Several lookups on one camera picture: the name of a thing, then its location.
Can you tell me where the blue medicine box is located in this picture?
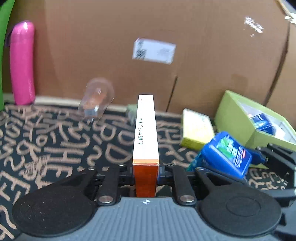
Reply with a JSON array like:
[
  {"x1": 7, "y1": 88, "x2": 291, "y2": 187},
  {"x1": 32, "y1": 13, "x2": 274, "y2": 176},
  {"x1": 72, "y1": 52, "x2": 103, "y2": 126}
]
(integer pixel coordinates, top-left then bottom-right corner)
[{"x1": 249, "y1": 113, "x2": 275, "y2": 136}]

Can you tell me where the blue plastic gum container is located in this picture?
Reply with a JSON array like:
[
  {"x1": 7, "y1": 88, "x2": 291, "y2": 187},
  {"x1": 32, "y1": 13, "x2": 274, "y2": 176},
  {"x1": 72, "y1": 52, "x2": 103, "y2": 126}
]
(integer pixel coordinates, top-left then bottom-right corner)
[{"x1": 187, "y1": 131, "x2": 252, "y2": 179}]

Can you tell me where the white orange medicine box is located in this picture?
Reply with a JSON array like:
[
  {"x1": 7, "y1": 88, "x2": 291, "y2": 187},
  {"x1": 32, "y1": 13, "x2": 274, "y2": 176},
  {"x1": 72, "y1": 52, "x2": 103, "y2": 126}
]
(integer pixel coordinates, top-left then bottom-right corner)
[{"x1": 132, "y1": 94, "x2": 159, "y2": 197}]

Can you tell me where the yellow medicine box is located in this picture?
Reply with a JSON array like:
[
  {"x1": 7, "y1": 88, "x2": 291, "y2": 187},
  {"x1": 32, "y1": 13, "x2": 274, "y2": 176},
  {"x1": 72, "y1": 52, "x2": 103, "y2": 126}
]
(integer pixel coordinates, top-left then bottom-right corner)
[{"x1": 180, "y1": 108, "x2": 215, "y2": 151}]

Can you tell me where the olive green small cube box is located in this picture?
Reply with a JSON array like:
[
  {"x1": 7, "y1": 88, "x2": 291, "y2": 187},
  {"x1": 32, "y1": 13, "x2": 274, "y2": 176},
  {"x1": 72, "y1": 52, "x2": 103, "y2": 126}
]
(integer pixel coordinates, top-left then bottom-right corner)
[{"x1": 126, "y1": 104, "x2": 137, "y2": 126}]

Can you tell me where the light green cardboard box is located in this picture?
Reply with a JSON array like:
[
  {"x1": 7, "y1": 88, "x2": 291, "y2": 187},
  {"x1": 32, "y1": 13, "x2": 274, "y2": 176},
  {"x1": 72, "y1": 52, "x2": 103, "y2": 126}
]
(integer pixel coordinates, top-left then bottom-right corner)
[{"x1": 214, "y1": 90, "x2": 295, "y2": 151}]

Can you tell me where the clear plastic jar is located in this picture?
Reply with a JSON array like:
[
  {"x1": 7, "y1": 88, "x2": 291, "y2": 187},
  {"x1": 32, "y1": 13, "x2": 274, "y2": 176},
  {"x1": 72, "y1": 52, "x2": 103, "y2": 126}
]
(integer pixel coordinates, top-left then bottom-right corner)
[{"x1": 78, "y1": 78, "x2": 115, "y2": 121}]

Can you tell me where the large brown cardboard sheet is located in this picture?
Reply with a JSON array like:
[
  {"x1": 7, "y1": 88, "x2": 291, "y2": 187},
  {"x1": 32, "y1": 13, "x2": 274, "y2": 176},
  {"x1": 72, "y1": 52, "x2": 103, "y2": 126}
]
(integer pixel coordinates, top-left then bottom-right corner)
[{"x1": 8, "y1": 1, "x2": 290, "y2": 116}]

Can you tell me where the white shipping label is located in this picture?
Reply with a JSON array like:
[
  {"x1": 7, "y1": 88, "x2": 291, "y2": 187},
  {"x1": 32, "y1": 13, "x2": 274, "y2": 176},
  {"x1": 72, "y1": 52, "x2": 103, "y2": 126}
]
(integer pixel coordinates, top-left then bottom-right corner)
[{"x1": 132, "y1": 38, "x2": 176, "y2": 65}]

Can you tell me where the pink thermos bottle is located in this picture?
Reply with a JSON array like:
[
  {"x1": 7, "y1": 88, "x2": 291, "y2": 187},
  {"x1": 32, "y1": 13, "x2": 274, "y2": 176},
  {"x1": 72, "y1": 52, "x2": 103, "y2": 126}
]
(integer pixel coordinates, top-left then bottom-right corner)
[{"x1": 8, "y1": 21, "x2": 36, "y2": 105}]

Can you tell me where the green shopping bag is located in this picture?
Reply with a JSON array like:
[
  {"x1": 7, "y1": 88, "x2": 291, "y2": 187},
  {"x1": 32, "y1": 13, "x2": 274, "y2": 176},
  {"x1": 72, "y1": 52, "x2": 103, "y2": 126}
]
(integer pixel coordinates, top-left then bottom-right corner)
[{"x1": 0, "y1": 0, "x2": 16, "y2": 112}]

